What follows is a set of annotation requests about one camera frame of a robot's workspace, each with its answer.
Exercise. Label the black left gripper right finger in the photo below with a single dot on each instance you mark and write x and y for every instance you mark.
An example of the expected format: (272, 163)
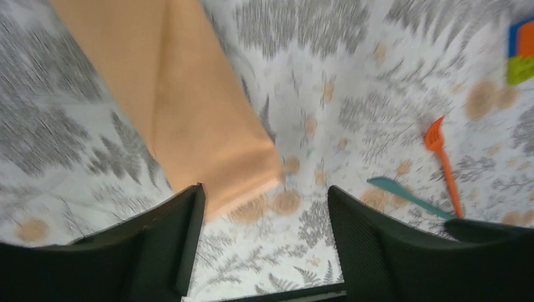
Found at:
(383, 259)

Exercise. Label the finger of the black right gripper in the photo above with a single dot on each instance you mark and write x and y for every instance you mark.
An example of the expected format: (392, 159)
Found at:
(474, 232)

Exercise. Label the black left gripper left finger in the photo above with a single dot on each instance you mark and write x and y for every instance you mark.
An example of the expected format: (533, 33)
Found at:
(149, 257)

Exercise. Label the orange plastic fork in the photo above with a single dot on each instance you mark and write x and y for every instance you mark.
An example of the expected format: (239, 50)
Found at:
(435, 142)

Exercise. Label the peach satin napkin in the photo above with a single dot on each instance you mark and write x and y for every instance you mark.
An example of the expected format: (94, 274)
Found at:
(164, 65)

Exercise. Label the floral patterned table mat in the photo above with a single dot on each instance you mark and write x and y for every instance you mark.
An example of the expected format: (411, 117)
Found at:
(346, 90)

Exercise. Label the colourful toy brick pile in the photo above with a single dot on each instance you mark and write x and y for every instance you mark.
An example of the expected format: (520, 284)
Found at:
(520, 52)

